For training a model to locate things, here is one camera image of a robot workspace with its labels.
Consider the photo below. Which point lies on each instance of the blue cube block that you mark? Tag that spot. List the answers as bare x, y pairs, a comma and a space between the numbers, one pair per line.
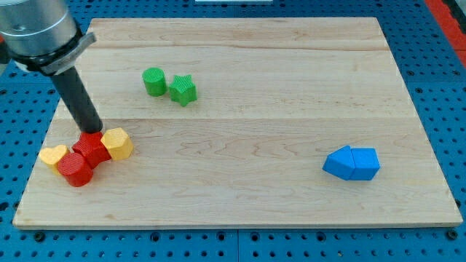
366, 163

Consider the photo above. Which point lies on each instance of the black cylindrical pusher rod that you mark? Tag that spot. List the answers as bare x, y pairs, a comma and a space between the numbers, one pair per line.
73, 93

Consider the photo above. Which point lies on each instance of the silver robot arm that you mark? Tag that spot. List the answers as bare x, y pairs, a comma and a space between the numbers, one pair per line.
42, 36

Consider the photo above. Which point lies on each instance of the red star block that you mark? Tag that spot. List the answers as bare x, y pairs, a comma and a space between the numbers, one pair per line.
89, 145

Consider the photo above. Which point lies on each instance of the green cylinder block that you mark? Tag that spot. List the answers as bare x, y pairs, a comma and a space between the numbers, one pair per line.
154, 81

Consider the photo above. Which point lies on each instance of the yellow heart block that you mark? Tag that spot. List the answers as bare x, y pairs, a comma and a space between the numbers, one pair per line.
51, 156

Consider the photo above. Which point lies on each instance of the blue triangle block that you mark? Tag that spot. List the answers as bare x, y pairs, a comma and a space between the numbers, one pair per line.
340, 163

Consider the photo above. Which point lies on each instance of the red cylinder block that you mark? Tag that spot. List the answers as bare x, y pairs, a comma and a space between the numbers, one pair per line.
75, 169

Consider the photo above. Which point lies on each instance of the wooden board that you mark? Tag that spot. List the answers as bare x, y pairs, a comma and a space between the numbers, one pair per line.
275, 96

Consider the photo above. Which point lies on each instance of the yellow hexagon block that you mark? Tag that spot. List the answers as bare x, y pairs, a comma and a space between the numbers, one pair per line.
117, 143

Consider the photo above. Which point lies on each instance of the green star block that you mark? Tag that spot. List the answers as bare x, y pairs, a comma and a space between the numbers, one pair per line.
183, 90

